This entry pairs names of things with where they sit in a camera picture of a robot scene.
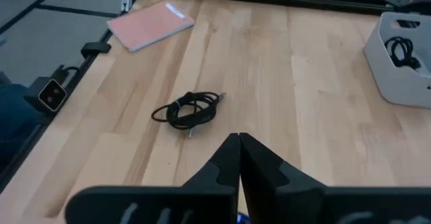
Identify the table-level camera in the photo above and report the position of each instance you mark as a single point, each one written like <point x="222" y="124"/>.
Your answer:
<point x="52" y="95"/>

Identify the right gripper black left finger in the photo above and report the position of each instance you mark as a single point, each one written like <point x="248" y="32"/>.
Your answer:
<point x="202" y="204"/>

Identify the light grey plastic bin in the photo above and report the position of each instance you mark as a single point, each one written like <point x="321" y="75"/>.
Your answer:
<point x="387" y="76"/>

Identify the pink notebook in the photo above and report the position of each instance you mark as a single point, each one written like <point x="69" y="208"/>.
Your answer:
<point x="149" y="25"/>

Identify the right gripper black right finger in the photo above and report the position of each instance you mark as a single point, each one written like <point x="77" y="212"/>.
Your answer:
<point x="286" y="200"/>

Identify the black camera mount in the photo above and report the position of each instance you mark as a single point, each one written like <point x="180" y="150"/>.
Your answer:
<point x="32" y="98"/>

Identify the black aluminium table frame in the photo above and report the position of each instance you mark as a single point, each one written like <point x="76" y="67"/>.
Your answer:
<point x="336" y="3"/>

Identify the black table clamp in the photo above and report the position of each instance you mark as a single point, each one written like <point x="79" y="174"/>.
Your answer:
<point x="96" y="49"/>

